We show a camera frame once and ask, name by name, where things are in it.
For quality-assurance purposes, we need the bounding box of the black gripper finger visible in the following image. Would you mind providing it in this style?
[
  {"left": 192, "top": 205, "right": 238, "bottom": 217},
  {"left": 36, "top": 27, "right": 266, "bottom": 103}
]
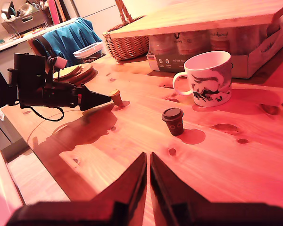
[
  {"left": 150, "top": 152, "right": 211, "bottom": 226},
  {"left": 77, "top": 84, "right": 112, "bottom": 99},
  {"left": 77, "top": 98, "right": 112, "bottom": 112},
  {"left": 91, "top": 152, "right": 148, "bottom": 226}
]

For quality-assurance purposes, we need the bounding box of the dark brown coffee capsule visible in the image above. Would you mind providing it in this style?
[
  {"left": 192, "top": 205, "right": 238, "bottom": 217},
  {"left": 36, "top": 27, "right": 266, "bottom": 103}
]
[{"left": 161, "top": 107, "right": 184, "bottom": 137}]

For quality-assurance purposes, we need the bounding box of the thick round cork coaster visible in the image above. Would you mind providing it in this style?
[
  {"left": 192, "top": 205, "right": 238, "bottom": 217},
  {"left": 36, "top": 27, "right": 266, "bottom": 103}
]
[{"left": 53, "top": 63, "right": 98, "bottom": 87}]

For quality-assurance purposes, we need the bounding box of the thin cork coaster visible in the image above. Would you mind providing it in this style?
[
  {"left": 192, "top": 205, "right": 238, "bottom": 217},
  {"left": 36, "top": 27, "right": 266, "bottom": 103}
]
[{"left": 58, "top": 66, "right": 85, "bottom": 82}]

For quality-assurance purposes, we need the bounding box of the blue cloth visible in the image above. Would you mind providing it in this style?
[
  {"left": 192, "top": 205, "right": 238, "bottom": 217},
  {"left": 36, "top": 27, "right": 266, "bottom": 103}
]
[{"left": 42, "top": 17, "right": 103, "bottom": 68}]

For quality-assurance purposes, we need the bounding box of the wooden chair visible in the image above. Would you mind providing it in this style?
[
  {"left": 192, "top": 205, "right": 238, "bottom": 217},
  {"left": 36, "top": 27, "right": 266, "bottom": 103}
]
[{"left": 27, "top": 36, "right": 50, "bottom": 58}]

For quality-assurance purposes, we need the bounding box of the kitchen counter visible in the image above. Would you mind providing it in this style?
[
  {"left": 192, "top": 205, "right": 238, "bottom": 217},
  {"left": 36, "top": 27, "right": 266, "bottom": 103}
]
[{"left": 0, "top": 17, "right": 79, "bottom": 55}]

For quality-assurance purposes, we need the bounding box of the dark cardboard can tray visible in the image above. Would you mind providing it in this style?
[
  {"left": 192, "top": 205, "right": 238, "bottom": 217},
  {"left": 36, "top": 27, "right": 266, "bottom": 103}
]
[{"left": 146, "top": 22, "right": 283, "bottom": 80}]

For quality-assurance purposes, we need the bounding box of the white cabinet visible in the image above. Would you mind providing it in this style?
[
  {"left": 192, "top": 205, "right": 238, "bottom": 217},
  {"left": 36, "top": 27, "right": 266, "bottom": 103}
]
[{"left": 72, "top": 0, "right": 123, "bottom": 36}]

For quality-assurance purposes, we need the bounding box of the grey dish rack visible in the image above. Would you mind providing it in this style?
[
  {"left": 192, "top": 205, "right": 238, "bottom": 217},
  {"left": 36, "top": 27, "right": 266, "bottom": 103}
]
[{"left": 0, "top": 8, "right": 54, "bottom": 36}]

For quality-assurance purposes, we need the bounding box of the shrink-wrapped pet food can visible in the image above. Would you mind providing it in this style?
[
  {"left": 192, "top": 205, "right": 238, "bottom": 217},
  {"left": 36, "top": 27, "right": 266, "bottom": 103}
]
[
  {"left": 176, "top": 31, "right": 210, "bottom": 56},
  {"left": 208, "top": 28, "right": 238, "bottom": 53},
  {"left": 149, "top": 34, "right": 178, "bottom": 57}
]

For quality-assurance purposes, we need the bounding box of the pink cutting board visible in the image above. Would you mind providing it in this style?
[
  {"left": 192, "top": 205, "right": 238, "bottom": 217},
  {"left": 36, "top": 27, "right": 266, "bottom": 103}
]
[{"left": 48, "top": 0, "right": 61, "bottom": 25}]

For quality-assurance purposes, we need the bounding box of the wooden cutting board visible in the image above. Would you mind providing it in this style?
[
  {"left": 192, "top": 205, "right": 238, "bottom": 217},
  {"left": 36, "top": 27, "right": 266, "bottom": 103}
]
[{"left": 55, "top": 0, "right": 67, "bottom": 23}]

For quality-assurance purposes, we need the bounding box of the metal bowl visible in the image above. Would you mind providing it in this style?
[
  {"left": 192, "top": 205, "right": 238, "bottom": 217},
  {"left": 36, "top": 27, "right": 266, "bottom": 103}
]
[{"left": 17, "top": 3, "right": 38, "bottom": 17}]

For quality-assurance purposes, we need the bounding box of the white furniture piece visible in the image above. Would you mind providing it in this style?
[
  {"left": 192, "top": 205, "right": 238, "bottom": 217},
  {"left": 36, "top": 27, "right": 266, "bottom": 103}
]
[{"left": 0, "top": 147, "right": 25, "bottom": 226}]

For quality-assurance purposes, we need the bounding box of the white mug with dark print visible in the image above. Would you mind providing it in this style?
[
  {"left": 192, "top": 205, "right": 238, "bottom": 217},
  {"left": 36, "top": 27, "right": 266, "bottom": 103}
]
[{"left": 172, "top": 50, "right": 233, "bottom": 108}]

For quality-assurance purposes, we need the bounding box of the long wooden board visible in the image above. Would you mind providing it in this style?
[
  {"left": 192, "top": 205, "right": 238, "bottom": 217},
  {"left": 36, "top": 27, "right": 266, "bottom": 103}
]
[{"left": 109, "top": 0, "right": 283, "bottom": 40}]

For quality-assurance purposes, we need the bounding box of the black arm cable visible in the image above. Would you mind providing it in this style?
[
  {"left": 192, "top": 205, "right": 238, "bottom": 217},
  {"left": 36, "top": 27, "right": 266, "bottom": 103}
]
[{"left": 20, "top": 105, "right": 65, "bottom": 122}]

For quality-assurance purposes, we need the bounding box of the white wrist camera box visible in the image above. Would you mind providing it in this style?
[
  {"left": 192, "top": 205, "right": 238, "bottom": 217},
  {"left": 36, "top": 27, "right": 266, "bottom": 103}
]
[{"left": 46, "top": 56, "right": 68, "bottom": 82}]

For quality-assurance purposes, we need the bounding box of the wicker basket with handle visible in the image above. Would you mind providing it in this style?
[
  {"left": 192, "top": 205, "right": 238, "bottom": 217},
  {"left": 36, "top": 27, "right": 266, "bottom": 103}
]
[{"left": 102, "top": 0, "right": 150, "bottom": 62}]

